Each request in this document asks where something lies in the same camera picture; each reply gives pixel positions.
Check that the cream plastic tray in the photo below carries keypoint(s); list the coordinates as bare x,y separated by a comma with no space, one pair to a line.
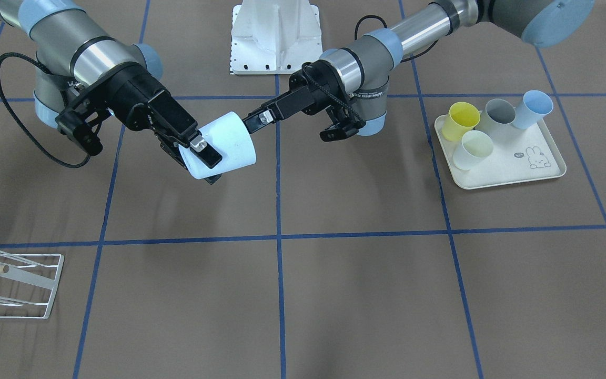
520,156

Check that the cream cup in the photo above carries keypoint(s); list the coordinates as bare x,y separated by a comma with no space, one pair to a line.
474,147

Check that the yellow cup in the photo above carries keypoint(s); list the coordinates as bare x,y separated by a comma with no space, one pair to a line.
462,117

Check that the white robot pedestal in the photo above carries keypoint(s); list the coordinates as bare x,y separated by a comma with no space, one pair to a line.
274,37

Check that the grey cup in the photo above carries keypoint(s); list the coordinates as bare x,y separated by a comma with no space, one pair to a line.
497,117

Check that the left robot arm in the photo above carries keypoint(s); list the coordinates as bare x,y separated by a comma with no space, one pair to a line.
351,83

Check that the light blue cup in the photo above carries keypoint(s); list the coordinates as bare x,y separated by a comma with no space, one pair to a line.
229,136
533,107

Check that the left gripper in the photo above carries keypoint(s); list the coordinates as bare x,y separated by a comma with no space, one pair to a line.
306,95

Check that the white cup rack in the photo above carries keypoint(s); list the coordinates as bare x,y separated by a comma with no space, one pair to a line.
39,275

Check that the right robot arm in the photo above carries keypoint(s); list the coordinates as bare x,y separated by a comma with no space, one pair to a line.
84,76

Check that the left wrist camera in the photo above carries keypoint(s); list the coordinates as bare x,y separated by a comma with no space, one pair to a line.
344,124

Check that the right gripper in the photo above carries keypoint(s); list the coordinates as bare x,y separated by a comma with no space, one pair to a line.
133,96

